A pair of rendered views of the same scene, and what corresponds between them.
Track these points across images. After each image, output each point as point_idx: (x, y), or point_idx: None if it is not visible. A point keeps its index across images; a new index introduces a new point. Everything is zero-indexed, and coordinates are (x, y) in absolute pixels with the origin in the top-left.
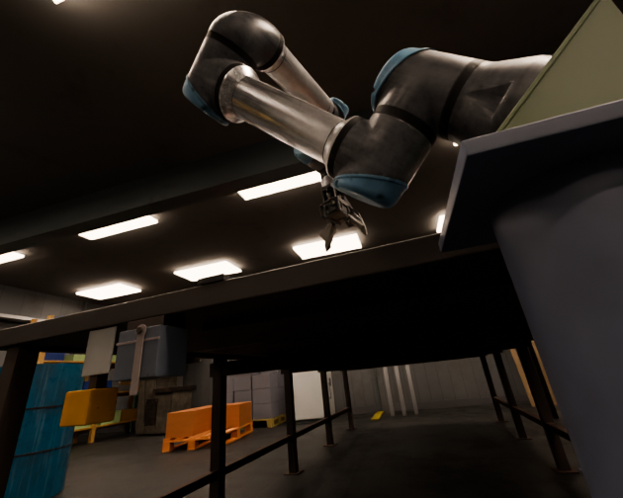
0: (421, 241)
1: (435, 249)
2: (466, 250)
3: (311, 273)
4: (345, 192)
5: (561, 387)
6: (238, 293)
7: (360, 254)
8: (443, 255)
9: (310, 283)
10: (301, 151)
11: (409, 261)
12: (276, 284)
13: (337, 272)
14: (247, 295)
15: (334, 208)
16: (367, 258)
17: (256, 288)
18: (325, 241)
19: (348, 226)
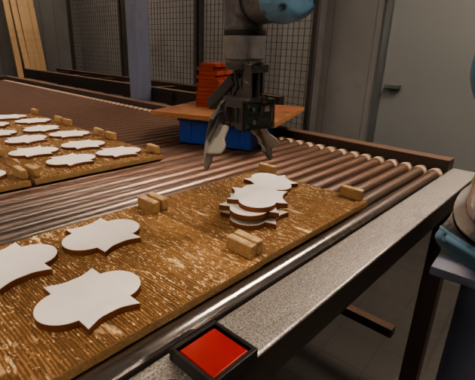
0: (399, 244)
1: (400, 250)
2: (408, 248)
3: (342, 299)
4: (467, 256)
5: None
6: (274, 367)
7: (373, 265)
8: (401, 255)
9: (338, 312)
10: (298, 10)
11: (390, 265)
12: (314, 329)
13: (357, 290)
14: (284, 363)
15: (267, 123)
16: (375, 268)
17: (295, 345)
18: (211, 154)
19: (211, 108)
